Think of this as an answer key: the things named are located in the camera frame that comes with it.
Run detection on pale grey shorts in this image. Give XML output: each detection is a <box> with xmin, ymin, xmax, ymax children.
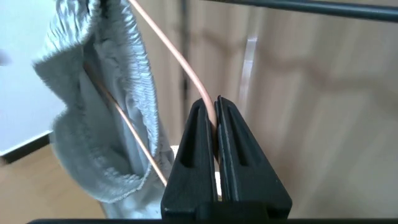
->
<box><xmin>32</xmin><ymin>0</ymin><xmax>175</xmax><ymax>220</ymax></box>

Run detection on pink clothes hanger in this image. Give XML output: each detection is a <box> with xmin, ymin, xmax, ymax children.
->
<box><xmin>83</xmin><ymin>0</ymin><xmax>218</xmax><ymax>187</ymax></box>

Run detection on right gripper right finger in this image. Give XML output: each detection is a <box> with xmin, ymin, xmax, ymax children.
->
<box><xmin>215</xmin><ymin>95</ymin><xmax>293</xmax><ymax>218</ymax></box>

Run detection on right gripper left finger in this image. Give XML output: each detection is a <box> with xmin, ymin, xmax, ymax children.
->
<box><xmin>160</xmin><ymin>98</ymin><xmax>218</xmax><ymax>218</ymax></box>

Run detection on black clothes rack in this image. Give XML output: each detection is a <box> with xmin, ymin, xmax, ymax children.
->
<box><xmin>179</xmin><ymin>0</ymin><xmax>398</xmax><ymax>125</ymax></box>

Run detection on beige curtain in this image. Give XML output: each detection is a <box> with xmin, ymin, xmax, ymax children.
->
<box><xmin>133</xmin><ymin>0</ymin><xmax>398</xmax><ymax>220</ymax></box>

